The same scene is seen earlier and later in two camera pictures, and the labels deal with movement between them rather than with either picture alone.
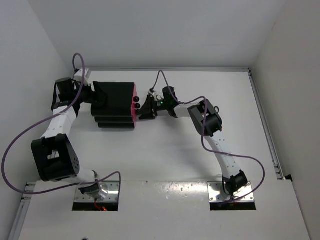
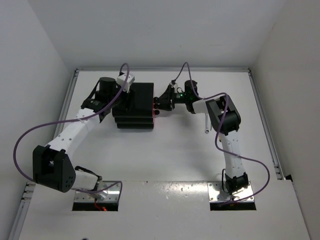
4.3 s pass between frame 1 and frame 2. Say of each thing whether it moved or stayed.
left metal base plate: stayed
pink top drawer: moved
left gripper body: moved
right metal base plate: stayed
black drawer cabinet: moved
